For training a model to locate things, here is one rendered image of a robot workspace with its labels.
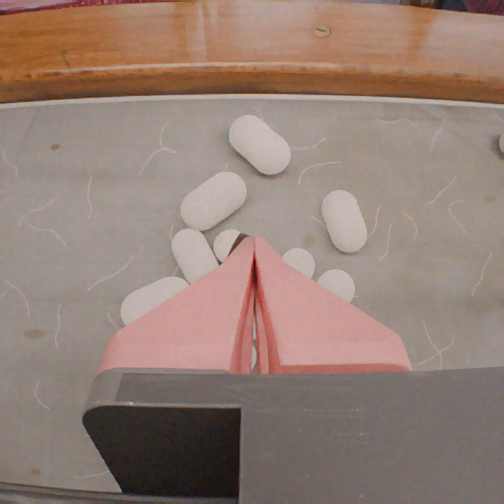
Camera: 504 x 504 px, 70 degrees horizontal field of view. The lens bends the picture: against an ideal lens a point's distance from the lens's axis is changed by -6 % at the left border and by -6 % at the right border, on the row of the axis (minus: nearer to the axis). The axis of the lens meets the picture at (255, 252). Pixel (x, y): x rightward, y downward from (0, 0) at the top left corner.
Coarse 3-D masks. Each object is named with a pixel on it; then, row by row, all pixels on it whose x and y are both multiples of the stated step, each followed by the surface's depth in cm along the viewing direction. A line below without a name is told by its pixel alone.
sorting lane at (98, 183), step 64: (0, 128) 22; (64, 128) 22; (128, 128) 22; (192, 128) 22; (320, 128) 22; (384, 128) 22; (448, 128) 22; (0, 192) 21; (64, 192) 21; (128, 192) 21; (256, 192) 21; (320, 192) 21; (384, 192) 21; (448, 192) 21; (0, 256) 20; (64, 256) 20; (128, 256) 20; (320, 256) 20; (384, 256) 20; (448, 256) 20; (0, 320) 19; (64, 320) 19; (384, 320) 19; (448, 320) 19; (0, 384) 18; (64, 384) 19; (0, 448) 18; (64, 448) 18
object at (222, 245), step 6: (222, 234) 19; (228, 234) 19; (234, 234) 19; (216, 240) 19; (222, 240) 19; (228, 240) 19; (234, 240) 19; (216, 246) 19; (222, 246) 19; (228, 246) 18; (216, 252) 19; (222, 252) 19; (228, 252) 18; (222, 258) 19
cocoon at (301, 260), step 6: (288, 252) 19; (294, 252) 19; (300, 252) 19; (306, 252) 19; (288, 258) 19; (294, 258) 18; (300, 258) 18; (306, 258) 18; (312, 258) 19; (294, 264) 18; (300, 264) 18; (306, 264) 18; (312, 264) 19; (300, 270) 18; (306, 270) 18; (312, 270) 19
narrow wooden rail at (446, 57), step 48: (240, 0) 21; (288, 0) 21; (0, 48) 21; (48, 48) 21; (96, 48) 21; (144, 48) 21; (192, 48) 20; (240, 48) 20; (288, 48) 20; (336, 48) 21; (384, 48) 21; (432, 48) 21; (480, 48) 21; (0, 96) 22; (48, 96) 22; (96, 96) 22; (384, 96) 22; (432, 96) 22; (480, 96) 22
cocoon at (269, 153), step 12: (240, 120) 20; (252, 120) 20; (240, 132) 20; (252, 132) 20; (264, 132) 20; (240, 144) 20; (252, 144) 20; (264, 144) 19; (276, 144) 19; (252, 156) 20; (264, 156) 19; (276, 156) 19; (288, 156) 20; (264, 168) 20; (276, 168) 20
